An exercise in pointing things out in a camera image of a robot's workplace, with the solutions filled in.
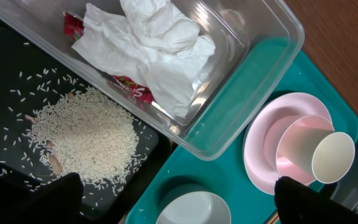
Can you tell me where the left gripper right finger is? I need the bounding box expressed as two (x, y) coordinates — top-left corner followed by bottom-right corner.
(274, 176), (358, 224)

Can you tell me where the pink large plate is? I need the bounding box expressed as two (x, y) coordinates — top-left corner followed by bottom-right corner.
(243, 92), (333, 195)

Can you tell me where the red snack wrapper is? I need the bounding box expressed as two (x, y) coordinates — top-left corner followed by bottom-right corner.
(63, 11), (154, 105)

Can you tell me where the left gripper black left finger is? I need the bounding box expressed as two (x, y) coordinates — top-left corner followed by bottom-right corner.
(0, 173), (83, 224)

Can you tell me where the black plastic tray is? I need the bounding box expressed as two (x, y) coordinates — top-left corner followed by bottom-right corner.
(0, 27), (171, 223)

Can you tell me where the teal plastic tray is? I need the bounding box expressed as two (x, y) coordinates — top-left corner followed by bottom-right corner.
(126, 37), (358, 223)

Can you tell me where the white napkin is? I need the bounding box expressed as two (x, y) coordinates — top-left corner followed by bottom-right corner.
(72, 1), (216, 118)

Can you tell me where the rice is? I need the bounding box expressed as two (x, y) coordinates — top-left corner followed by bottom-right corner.
(27, 84), (140, 187)

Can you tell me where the wooden chopstick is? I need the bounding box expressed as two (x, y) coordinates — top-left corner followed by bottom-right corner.
(264, 211), (280, 224)

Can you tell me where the grey bowl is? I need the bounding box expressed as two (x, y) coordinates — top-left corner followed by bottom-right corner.
(155, 190), (232, 224)

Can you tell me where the clear plastic bin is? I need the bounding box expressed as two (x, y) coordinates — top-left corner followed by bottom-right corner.
(0, 0), (305, 161)

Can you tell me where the white paper cup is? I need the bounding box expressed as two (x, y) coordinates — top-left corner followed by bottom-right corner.
(278, 126), (356, 184)

